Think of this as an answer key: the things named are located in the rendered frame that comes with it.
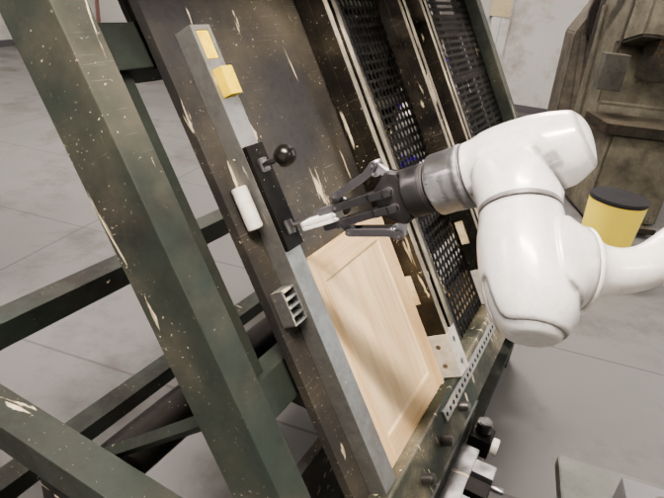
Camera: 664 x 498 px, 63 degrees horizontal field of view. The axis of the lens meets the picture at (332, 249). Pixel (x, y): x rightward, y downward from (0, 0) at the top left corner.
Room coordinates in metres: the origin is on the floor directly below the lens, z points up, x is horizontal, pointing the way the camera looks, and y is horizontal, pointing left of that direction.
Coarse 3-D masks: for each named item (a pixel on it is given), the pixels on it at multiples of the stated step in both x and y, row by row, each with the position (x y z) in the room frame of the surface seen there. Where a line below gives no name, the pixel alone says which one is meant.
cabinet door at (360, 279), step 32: (320, 256) 0.97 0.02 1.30; (352, 256) 1.06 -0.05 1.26; (384, 256) 1.17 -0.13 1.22; (320, 288) 0.93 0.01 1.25; (352, 288) 1.01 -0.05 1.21; (384, 288) 1.11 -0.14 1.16; (352, 320) 0.96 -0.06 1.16; (384, 320) 1.05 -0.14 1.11; (416, 320) 1.16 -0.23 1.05; (352, 352) 0.91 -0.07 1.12; (384, 352) 1.00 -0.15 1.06; (416, 352) 1.10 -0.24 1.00; (384, 384) 0.94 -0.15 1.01; (416, 384) 1.03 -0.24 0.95; (384, 416) 0.89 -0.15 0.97; (416, 416) 0.97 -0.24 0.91; (384, 448) 0.84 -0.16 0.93
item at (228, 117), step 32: (192, 32) 0.96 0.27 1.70; (192, 64) 0.96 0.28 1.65; (224, 64) 0.99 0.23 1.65; (224, 128) 0.93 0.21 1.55; (256, 192) 0.90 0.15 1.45; (288, 256) 0.87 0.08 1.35; (320, 320) 0.85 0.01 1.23; (320, 352) 0.83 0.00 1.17; (352, 384) 0.83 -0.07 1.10; (352, 416) 0.79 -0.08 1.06; (352, 448) 0.79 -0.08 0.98; (384, 480) 0.76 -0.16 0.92
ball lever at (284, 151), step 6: (282, 144) 0.84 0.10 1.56; (288, 144) 0.84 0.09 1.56; (276, 150) 0.83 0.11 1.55; (282, 150) 0.83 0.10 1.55; (288, 150) 0.83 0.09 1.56; (294, 150) 0.84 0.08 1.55; (264, 156) 0.92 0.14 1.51; (276, 156) 0.83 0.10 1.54; (282, 156) 0.82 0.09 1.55; (288, 156) 0.83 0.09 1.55; (294, 156) 0.84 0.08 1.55; (258, 162) 0.91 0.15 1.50; (264, 162) 0.90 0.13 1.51; (270, 162) 0.88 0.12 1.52; (276, 162) 0.83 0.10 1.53; (282, 162) 0.82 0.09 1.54; (288, 162) 0.83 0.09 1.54; (264, 168) 0.91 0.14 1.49; (270, 168) 0.92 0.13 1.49
